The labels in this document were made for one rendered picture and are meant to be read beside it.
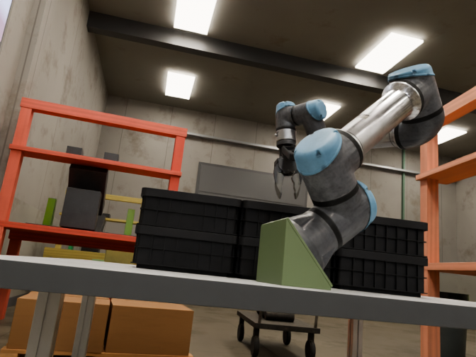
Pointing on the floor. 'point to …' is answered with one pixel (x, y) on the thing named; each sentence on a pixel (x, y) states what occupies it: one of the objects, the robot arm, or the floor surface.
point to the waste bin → (450, 342)
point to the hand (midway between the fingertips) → (287, 195)
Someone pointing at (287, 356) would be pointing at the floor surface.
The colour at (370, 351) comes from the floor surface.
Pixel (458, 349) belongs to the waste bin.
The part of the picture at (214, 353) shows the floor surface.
